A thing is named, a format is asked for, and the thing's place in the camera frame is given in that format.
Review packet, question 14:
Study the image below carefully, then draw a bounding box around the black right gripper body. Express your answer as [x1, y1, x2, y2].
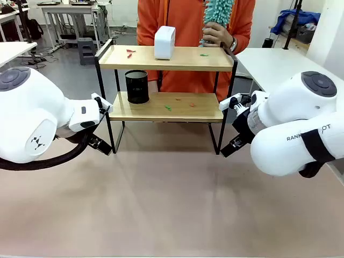
[232, 106, 256, 144]

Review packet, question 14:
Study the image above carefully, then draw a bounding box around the wooden two-tier black-frame shelf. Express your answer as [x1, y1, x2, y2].
[94, 39, 239, 156]

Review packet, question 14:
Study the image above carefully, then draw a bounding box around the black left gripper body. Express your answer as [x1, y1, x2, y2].
[67, 131, 94, 146]

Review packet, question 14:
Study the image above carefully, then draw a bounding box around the black strap on arm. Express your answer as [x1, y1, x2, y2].
[298, 128, 336, 178]

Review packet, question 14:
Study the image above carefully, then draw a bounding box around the small white side table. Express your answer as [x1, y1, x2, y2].
[0, 41, 38, 68]

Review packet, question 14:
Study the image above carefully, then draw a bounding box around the person's left hand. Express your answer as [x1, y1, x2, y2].
[202, 23, 233, 49]

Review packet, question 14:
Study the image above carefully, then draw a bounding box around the black backpack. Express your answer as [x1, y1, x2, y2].
[26, 18, 44, 41]

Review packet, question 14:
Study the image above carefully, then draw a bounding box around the grey storage crate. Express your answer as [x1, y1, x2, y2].
[295, 23, 316, 44]

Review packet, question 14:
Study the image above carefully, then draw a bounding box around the black stand pole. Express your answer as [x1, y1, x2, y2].
[17, 0, 37, 45]

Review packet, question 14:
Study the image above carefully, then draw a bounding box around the grey plastic step stool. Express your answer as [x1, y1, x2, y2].
[77, 37, 96, 66]

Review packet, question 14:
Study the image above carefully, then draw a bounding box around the grey-legged lab desk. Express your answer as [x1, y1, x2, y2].
[40, 2, 101, 51]

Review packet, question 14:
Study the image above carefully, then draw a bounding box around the black mesh pen holder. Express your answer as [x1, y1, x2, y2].
[125, 70, 150, 104]

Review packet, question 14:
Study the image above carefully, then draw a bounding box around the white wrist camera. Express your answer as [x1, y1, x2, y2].
[90, 92, 113, 114]
[219, 92, 242, 111]

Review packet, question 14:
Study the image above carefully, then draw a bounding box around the white rounded box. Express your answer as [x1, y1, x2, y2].
[154, 26, 177, 61]

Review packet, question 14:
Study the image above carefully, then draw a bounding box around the black tripod pole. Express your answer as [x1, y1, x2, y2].
[283, 0, 304, 51]

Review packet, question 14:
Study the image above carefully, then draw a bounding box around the person's orange hoodie torso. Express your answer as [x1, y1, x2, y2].
[136, 0, 256, 102]

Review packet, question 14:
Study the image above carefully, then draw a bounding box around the black braided cable sleeve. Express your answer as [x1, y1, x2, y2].
[0, 131, 92, 171]

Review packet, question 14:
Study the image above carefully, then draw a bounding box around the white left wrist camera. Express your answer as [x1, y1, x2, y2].
[90, 92, 113, 114]

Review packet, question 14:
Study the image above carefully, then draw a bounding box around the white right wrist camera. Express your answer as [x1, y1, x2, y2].
[219, 92, 242, 111]

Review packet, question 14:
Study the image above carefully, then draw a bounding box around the large white side table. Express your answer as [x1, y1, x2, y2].
[235, 47, 327, 95]

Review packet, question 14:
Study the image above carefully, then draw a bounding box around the blue cloth bundle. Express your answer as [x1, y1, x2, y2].
[270, 9, 322, 36]

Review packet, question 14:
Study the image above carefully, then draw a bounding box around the teal microfibre duster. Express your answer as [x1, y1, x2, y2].
[198, 0, 236, 48]

